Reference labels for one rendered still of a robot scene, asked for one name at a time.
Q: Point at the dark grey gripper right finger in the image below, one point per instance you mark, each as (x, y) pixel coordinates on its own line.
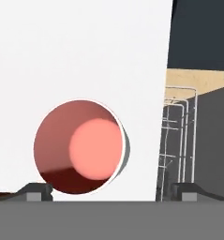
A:
(186, 188)

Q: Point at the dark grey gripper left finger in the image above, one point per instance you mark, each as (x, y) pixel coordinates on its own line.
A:
(38, 189)

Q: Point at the dark grey dishwasher door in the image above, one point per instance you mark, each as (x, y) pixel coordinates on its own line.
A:
(215, 140)

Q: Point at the white cup with pink inside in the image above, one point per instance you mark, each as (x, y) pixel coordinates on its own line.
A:
(85, 146)

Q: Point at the dark blue cupboard run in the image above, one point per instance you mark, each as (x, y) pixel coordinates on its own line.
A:
(201, 34)

